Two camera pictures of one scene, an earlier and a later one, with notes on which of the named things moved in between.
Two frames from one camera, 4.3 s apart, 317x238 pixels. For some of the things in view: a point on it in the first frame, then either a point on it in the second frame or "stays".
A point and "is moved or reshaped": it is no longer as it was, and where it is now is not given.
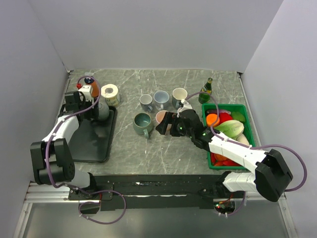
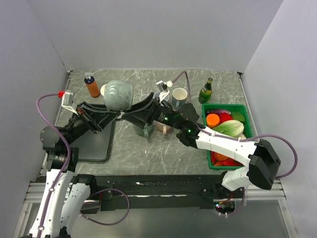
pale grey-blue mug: (103, 108) is moved or reshaped
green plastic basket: (241, 107) stays
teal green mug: (141, 124) stays
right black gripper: (170, 117) → (141, 116)
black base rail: (129, 192) stays
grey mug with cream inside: (178, 94) stays
